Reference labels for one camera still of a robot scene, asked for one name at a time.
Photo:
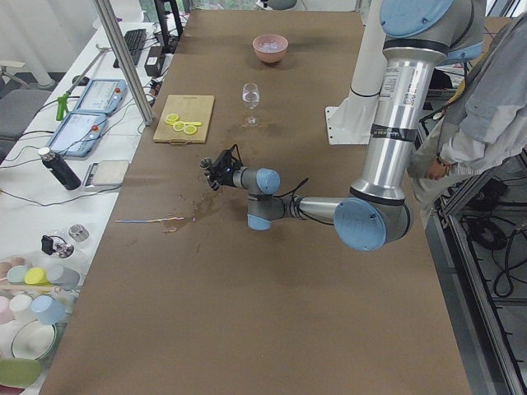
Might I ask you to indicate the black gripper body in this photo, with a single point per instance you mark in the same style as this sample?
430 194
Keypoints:
226 177

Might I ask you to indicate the steel measuring jigger cup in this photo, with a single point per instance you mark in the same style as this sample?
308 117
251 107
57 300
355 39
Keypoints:
205 164

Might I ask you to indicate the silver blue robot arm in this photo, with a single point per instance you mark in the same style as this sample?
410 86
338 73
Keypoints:
404 41

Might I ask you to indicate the clear wine glass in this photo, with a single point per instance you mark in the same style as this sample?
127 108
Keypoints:
251 99

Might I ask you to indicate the pink bowl of ice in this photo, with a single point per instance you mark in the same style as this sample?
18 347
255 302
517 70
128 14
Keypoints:
270 48

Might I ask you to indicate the lemon slice middle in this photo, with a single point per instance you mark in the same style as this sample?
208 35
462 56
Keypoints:
178 126

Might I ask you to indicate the bamboo cutting board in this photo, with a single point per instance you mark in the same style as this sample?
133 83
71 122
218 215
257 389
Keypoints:
197 108

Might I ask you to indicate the lemon slice far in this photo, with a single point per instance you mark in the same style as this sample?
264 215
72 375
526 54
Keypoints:
171 118

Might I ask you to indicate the silver kitchen scale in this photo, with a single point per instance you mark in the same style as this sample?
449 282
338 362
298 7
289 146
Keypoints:
105 174

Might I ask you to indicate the blue teach pendant far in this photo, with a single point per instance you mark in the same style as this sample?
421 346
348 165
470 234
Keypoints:
102 96

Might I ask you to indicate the blue teach pendant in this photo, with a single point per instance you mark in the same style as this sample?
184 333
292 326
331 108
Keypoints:
78 134
102 96

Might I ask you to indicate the blue teach pendant near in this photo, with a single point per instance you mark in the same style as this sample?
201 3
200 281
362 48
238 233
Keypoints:
78 134

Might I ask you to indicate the black keyboard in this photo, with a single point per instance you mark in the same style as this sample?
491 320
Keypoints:
135 40

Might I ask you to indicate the black water bottle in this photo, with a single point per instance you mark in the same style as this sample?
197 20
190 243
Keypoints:
59 168

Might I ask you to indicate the yellow cup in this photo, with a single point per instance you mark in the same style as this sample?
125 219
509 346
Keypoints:
36 276

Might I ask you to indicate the light blue cup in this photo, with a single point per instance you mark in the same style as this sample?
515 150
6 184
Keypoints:
48 310

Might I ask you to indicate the white green rimmed bowl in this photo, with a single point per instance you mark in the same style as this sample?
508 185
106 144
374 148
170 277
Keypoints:
34 341

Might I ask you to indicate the person in grey jacket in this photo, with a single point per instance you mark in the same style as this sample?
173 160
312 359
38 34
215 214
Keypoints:
484 127

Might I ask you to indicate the lemon slice near handle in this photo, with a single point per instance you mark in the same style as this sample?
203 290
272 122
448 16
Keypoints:
190 129

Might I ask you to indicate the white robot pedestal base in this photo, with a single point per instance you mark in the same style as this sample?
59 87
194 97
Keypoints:
350 123

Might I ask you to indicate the green handled grabber tool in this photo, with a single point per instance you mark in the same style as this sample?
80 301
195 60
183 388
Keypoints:
62 100

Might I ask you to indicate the aluminium frame post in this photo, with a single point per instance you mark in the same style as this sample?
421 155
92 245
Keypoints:
114 34

